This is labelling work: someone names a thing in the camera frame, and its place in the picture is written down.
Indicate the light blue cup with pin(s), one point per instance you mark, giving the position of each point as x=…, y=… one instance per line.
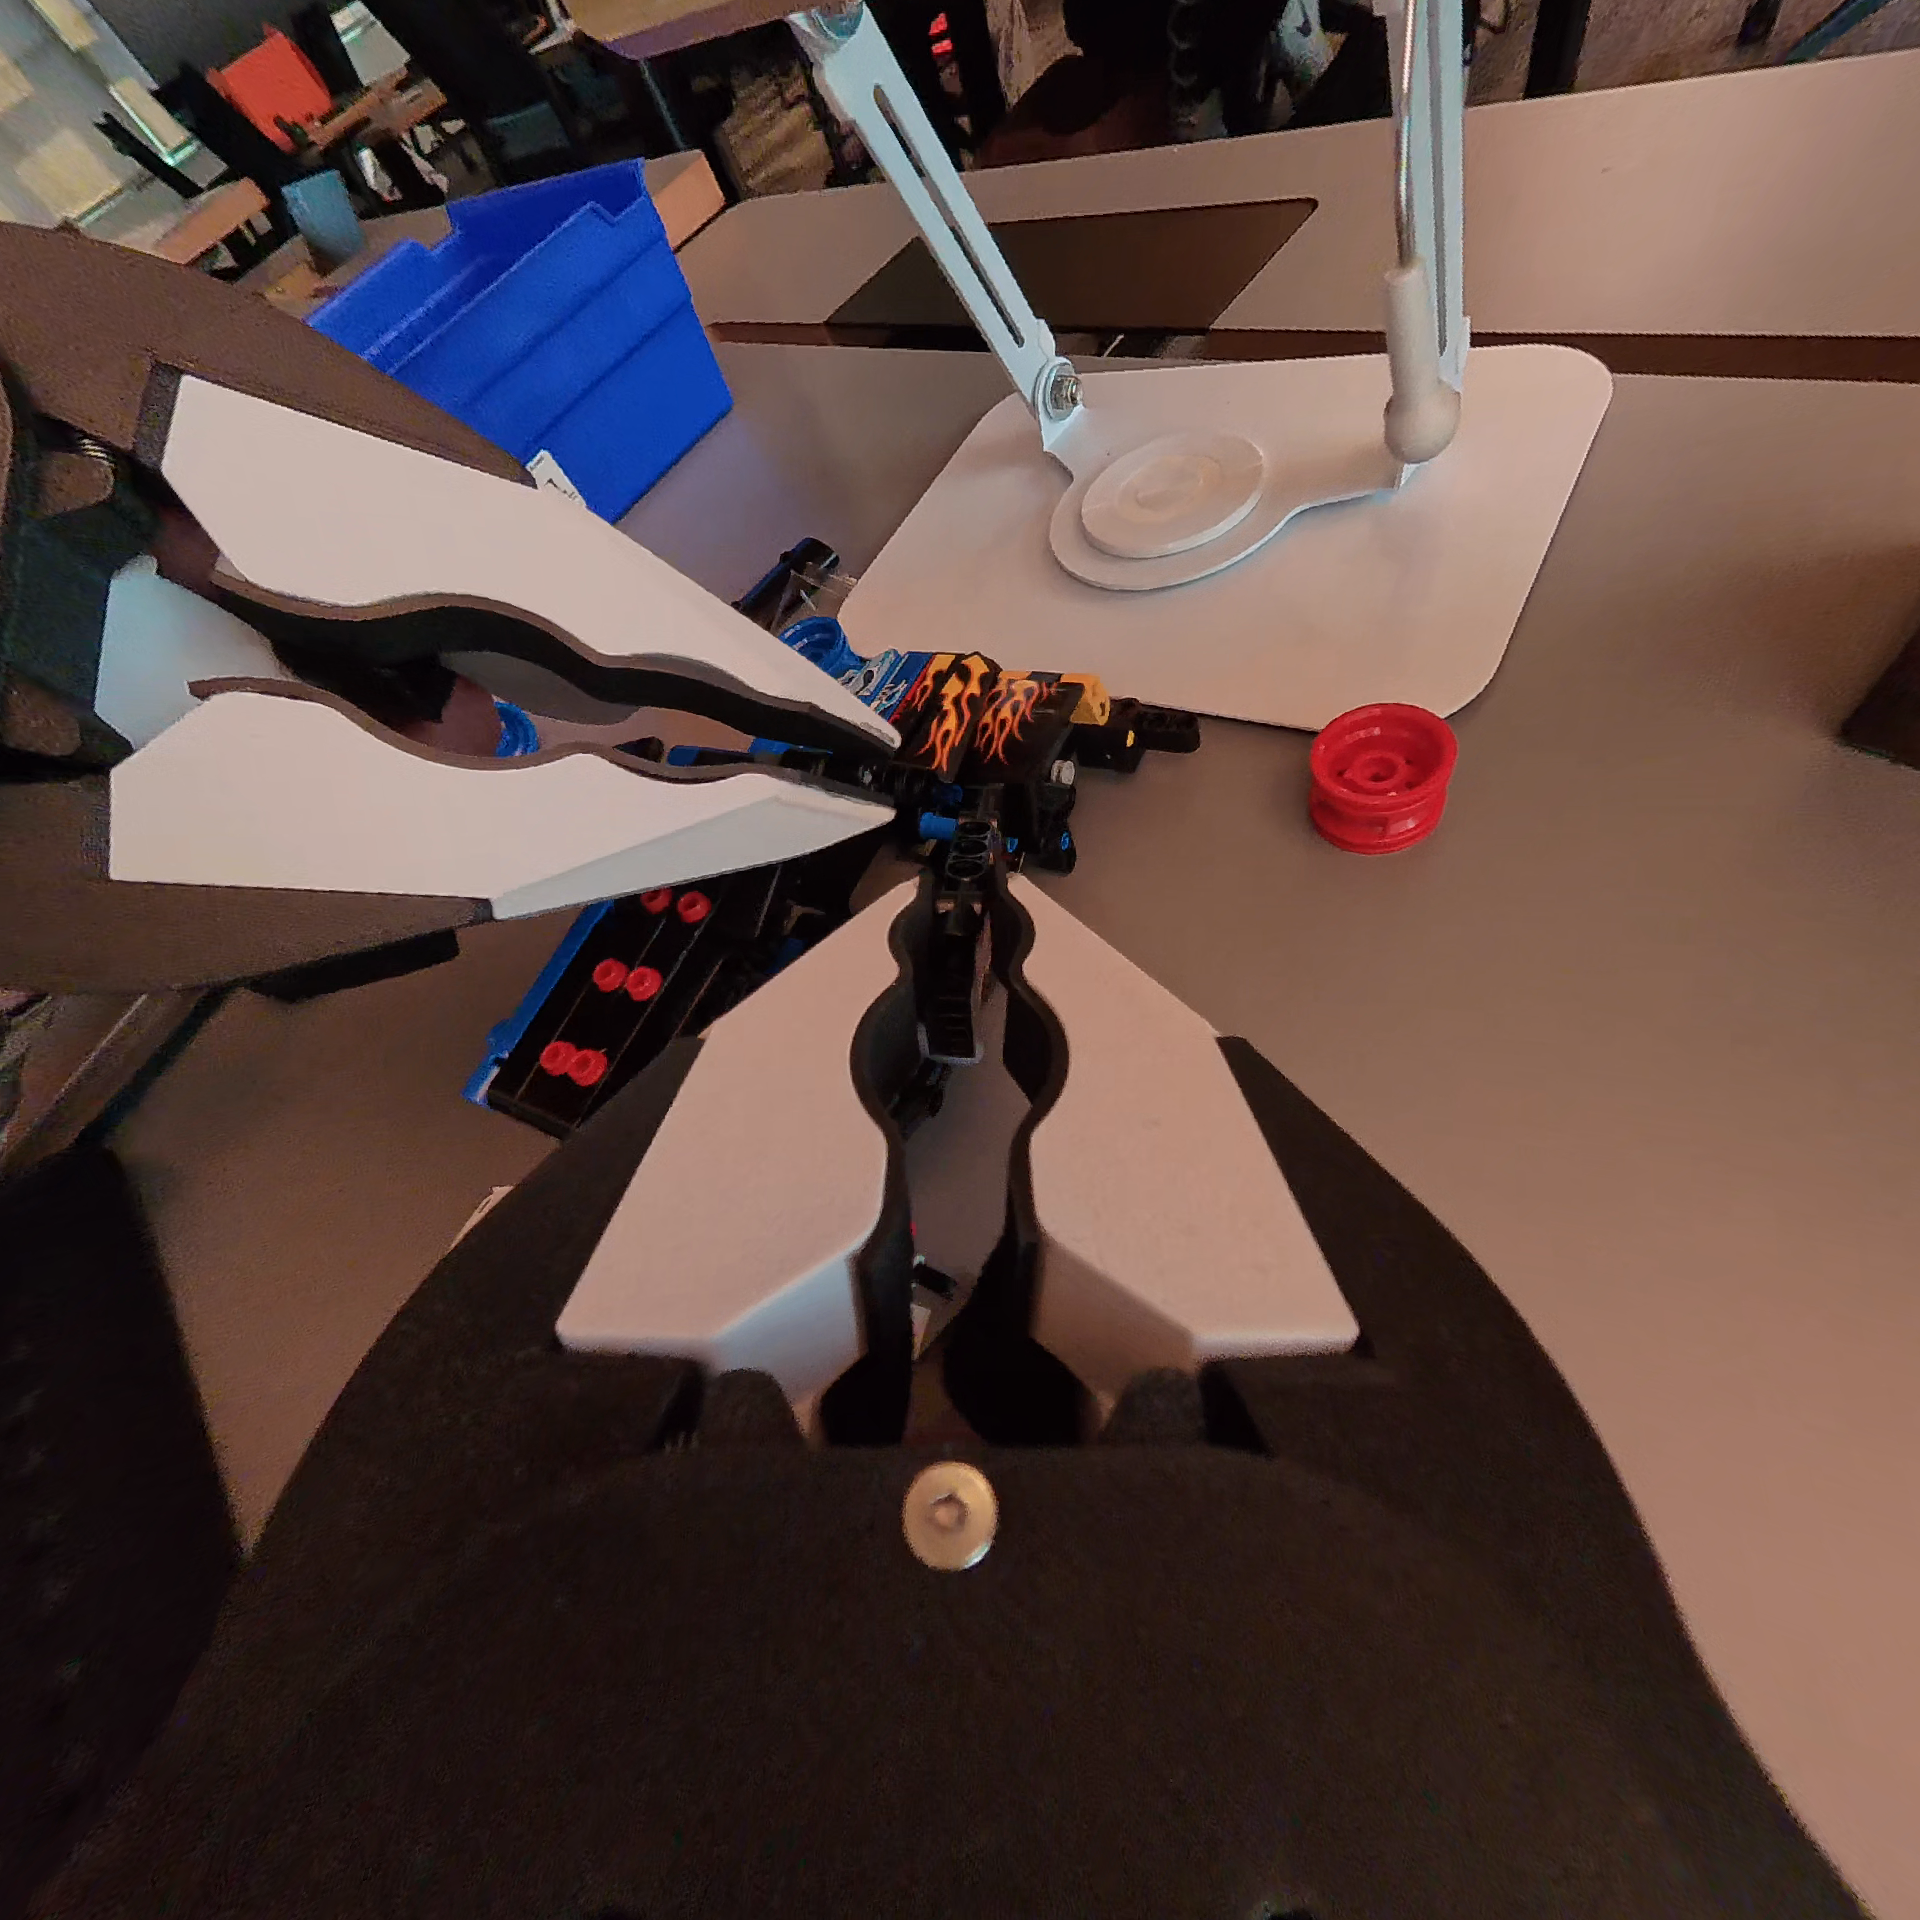
x=323, y=219

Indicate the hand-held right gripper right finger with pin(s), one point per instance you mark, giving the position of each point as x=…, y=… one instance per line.
x=1171, y=1202

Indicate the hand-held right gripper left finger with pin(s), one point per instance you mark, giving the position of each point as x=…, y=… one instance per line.
x=723, y=1202

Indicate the blue black toy brick truck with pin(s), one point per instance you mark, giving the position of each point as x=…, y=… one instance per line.
x=702, y=964

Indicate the black flame sticker brick panel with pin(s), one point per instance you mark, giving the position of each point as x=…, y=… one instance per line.
x=962, y=964

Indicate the orange chair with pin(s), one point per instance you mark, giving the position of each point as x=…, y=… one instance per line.
x=265, y=79

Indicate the white book stand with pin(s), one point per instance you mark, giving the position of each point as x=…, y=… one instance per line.
x=1279, y=566

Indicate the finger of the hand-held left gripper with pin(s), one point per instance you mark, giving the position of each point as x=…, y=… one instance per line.
x=445, y=542
x=379, y=828

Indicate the blue storage bin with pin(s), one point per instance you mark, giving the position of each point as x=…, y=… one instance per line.
x=552, y=329

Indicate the red wheel rim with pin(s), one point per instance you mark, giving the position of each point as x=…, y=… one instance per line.
x=1379, y=778

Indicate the black cylinder part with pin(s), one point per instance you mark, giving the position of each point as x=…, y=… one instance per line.
x=789, y=577

